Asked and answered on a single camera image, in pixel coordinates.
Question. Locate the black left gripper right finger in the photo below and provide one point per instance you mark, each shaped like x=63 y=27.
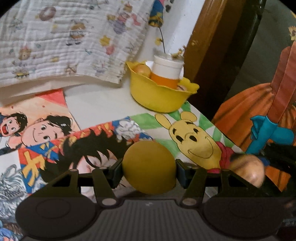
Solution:
x=193 y=180

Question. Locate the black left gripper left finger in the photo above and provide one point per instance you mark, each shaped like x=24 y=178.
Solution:
x=105 y=180

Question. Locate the yellow round fruit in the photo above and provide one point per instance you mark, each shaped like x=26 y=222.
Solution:
x=149 y=167

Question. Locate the striped tan melon fruit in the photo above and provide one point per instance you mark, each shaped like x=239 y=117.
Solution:
x=248 y=167

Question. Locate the Winnie the Pooh drawing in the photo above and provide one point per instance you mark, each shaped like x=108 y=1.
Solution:
x=190 y=137

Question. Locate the anime cartoon poster mat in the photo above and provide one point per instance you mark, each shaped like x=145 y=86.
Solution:
x=21 y=164

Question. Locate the yellow plastic bowl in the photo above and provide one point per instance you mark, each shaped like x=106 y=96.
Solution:
x=157 y=97

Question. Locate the orange cartoon fabric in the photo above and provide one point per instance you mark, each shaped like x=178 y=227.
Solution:
x=263 y=114

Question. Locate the white and orange cup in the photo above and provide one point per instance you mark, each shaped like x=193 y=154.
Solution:
x=166 y=69

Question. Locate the yellow pear in bowl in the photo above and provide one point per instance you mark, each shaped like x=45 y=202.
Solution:
x=142 y=69

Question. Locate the dried flower stem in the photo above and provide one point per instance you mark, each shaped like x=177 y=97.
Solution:
x=170 y=48

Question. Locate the right printed muslin cloth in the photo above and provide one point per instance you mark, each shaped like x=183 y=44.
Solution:
x=44 y=39

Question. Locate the wooden door frame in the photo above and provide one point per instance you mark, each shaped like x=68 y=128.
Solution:
x=211 y=36

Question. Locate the cartoon wall sticker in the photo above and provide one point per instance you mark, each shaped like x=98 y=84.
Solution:
x=156 y=17

